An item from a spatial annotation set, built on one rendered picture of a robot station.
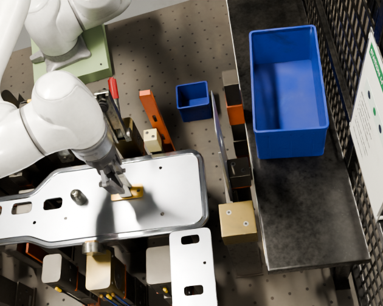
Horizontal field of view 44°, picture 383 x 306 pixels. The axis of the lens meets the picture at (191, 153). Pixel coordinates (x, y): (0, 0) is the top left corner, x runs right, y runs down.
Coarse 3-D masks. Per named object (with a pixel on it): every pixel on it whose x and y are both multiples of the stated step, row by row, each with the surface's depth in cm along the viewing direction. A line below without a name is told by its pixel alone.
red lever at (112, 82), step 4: (108, 80) 122; (112, 80) 121; (108, 84) 122; (112, 84) 121; (116, 84) 122; (112, 88) 122; (116, 88) 122; (112, 92) 122; (116, 92) 122; (112, 96) 122; (116, 96) 122; (116, 100) 122; (116, 104) 122; (120, 132) 122; (120, 136) 122
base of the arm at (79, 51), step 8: (80, 40) 181; (72, 48) 177; (80, 48) 181; (32, 56) 182; (40, 56) 181; (48, 56) 178; (56, 56) 177; (64, 56) 178; (72, 56) 179; (80, 56) 180; (88, 56) 180; (48, 64) 180; (56, 64) 180; (64, 64) 180
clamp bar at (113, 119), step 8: (104, 88) 114; (96, 96) 111; (104, 96) 112; (104, 104) 109; (112, 104) 113; (104, 112) 115; (112, 112) 116; (112, 120) 119; (120, 120) 118; (112, 128) 120; (120, 128) 120; (112, 136) 122
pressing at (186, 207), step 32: (128, 160) 126; (160, 160) 125; (192, 160) 123; (32, 192) 126; (64, 192) 125; (96, 192) 123; (160, 192) 120; (192, 192) 118; (0, 224) 124; (32, 224) 122; (64, 224) 120; (96, 224) 119; (128, 224) 117; (160, 224) 116; (192, 224) 115
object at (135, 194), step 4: (136, 184) 122; (140, 184) 121; (128, 188) 120; (132, 188) 121; (136, 188) 121; (140, 188) 121; (132, 192) 121; (136, 192) 120; (140, 192) 120; (112, 196) 121; (116, 196) 121; (132, 196) 120; (136, 196) 120; (140, 196) 120; (112, 200) 121
